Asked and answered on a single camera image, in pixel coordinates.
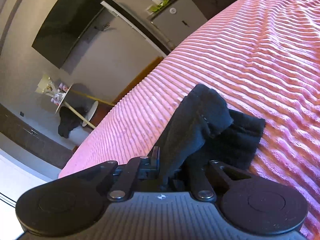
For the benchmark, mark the grey cabinet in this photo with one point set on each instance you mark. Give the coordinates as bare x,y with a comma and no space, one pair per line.
178,20

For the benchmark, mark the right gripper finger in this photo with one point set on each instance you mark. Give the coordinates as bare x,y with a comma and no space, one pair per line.
149,164

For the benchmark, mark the flower bouquet on table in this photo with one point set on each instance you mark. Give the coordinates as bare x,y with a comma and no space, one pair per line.
47,87

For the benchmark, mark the round white side table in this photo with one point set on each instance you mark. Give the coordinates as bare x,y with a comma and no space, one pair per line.
89,109

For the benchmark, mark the green items on cabinet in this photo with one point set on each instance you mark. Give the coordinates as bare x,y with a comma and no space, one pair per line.
155,8

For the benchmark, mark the black wall television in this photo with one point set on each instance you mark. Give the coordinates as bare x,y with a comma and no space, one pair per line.
63,27

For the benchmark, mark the black garment on chair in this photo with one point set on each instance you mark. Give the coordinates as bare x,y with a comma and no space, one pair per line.
68,122

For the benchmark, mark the white long shelf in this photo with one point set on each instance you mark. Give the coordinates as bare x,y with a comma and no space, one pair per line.
119,11

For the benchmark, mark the pink ribbed bed blanket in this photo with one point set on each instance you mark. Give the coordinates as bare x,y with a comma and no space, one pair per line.
262,57

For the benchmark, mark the black pants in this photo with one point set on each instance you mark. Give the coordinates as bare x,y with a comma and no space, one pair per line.
202,129

